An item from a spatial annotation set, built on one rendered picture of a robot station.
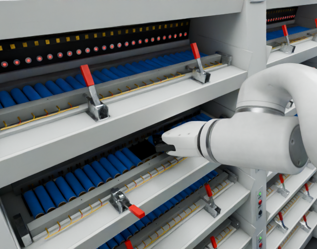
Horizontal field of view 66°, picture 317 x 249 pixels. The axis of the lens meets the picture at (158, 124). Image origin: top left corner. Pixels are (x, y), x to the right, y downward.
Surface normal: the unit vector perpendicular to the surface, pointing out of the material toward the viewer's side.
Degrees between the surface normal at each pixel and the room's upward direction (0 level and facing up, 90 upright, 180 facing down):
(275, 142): 61
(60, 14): 109
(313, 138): 78
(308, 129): 73
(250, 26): 90
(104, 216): 19
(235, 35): 90
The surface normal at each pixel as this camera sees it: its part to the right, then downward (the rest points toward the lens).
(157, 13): 0.65, 0.46
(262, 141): -0.80, -0.19
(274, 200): 0.06, -0.83
